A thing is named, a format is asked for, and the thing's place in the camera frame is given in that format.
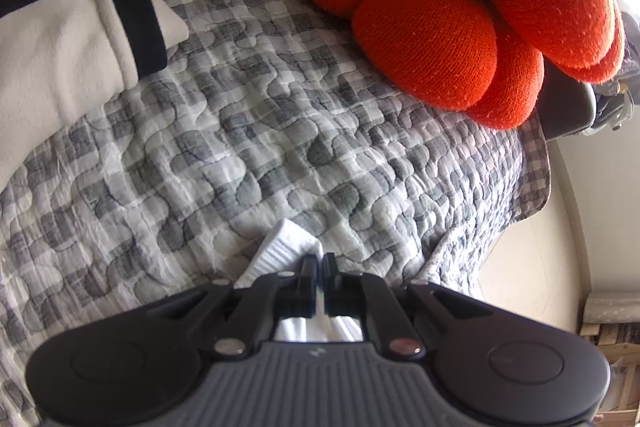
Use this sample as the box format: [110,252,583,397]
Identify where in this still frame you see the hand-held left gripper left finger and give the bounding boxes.
[145,254,321,357]

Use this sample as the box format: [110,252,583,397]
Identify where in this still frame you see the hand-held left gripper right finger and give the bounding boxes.
[322,253,493,357]

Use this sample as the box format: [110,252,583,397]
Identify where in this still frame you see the white pants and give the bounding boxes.
[234,218,366,343]

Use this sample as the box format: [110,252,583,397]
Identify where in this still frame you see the grey checked quilted blanket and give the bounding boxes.
[0,0,551,427]

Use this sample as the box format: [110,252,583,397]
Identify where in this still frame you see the wooden shelf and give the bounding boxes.
[580,291,640,427]

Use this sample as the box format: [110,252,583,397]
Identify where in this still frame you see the white office chair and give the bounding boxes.
[587,9,640,138]

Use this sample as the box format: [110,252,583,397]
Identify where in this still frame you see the beige garment with black trim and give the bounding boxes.
[0,0,191,195]

